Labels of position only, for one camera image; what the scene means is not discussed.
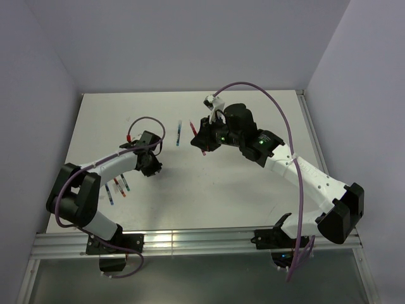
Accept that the aluminium side rail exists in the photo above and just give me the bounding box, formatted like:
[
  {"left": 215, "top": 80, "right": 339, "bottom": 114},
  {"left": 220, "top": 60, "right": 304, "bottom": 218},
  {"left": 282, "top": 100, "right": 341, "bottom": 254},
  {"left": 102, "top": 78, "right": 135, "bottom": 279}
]
[{"left": 296, "top": 89, "right": 346, "bottom": 224}]

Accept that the aluminium front rail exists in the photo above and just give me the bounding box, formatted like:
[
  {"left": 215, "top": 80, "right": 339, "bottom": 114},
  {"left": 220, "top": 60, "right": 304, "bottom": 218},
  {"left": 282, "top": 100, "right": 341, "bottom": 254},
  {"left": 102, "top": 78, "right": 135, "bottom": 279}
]
[{"left": 28, "top": 221, "right": 363, "bottom": 261}]

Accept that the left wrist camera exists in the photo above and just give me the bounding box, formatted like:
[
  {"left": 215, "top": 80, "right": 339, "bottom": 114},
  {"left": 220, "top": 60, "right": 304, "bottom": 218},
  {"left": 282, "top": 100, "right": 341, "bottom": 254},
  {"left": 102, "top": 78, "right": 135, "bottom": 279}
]
[{"left": 126, "top": 132, "right": 143, "bottom": 146}]

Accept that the dark blue capped pen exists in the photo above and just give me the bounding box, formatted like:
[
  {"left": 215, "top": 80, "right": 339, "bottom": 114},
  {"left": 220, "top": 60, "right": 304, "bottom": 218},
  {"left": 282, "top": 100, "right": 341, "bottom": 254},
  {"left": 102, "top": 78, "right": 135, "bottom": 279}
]
[{"left": 104, "top": 183, "right": 114, "bottom": 205}]

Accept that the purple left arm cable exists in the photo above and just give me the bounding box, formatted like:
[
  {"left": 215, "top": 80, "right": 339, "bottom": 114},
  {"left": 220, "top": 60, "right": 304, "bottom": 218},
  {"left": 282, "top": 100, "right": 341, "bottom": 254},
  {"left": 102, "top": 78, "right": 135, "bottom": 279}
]
[{"left": 54, "top": 117, "right": 168, "bottom": 279}]

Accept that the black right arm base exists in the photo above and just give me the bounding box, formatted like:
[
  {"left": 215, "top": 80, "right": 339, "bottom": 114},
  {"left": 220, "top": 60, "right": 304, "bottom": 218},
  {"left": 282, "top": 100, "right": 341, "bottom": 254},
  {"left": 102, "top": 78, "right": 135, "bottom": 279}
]
[{"left": 251, "top": 228, "right": 296, "bottom": 269}]

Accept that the green capped pen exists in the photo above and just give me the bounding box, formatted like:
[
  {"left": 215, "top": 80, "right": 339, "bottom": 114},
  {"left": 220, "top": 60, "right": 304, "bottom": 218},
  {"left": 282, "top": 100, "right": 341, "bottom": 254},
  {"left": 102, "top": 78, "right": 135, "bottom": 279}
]
[{"left": 120, "top": 174, "right": 130, "bottom": 192}]

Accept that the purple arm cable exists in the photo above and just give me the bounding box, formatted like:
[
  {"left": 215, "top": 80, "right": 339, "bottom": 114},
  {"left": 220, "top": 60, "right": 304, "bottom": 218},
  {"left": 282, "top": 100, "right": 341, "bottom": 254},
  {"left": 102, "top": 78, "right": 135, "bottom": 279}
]
[
  {"left": 54, "top": 117, "right": 168, "bottom": 279},
  {"left": 212, "top": 82, "right": 316, "bottom": 283}
]

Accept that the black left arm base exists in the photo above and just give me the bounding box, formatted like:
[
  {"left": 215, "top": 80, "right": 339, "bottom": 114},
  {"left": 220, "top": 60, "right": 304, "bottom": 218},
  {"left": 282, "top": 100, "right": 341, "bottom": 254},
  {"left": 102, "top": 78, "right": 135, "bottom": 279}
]
[{"left": 85, "top": 233, "right": 144, "bottom": 279}]

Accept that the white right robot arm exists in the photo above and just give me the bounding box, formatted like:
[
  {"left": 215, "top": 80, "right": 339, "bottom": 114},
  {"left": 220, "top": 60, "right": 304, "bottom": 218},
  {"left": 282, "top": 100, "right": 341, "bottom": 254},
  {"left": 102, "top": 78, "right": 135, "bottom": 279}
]
[{"left": 190, "top": 99, "right": 365, "bottom": 247}]

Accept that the red capped pen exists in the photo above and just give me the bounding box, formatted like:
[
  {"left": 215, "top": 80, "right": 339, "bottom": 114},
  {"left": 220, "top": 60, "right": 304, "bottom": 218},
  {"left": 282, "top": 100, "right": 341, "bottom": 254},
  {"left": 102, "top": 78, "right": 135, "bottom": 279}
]
[{"left": 113, "top": 178, "right": 126, "bottom": 198}]

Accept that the magenta pen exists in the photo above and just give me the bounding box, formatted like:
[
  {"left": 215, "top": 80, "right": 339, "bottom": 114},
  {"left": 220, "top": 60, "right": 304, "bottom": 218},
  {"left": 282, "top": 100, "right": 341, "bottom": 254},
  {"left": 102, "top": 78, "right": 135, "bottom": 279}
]
[{"left": 189, "top": 119, "right": 208, "bottom": 157}]

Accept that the light blue pen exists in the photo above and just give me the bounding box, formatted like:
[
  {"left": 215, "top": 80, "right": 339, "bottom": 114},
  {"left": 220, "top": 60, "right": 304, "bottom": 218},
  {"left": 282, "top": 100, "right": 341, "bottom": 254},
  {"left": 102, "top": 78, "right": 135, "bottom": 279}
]
[{"left": 176, "top": 120, "right": 182, "bottom": 147}]

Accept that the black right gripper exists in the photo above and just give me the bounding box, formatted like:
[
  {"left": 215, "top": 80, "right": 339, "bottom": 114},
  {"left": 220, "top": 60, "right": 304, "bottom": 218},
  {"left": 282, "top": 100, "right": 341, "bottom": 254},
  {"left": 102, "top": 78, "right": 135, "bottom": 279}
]
[{"left": 190, "top": 114, "right": 243, "bottom": 151}]

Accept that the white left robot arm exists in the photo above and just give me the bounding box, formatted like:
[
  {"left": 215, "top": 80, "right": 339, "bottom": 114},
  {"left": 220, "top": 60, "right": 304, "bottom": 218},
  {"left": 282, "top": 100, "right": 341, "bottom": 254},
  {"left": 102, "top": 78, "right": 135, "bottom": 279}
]
[{"left": 46, "top": 130, "right": 163, "bottom": 253}]

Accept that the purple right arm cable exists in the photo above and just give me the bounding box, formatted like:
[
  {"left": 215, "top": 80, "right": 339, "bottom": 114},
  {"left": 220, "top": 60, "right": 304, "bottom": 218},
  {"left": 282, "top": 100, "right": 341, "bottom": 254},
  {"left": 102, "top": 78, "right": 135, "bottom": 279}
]
[{"left": 212, "top": 82, "right": 316, "bottom": 283}]

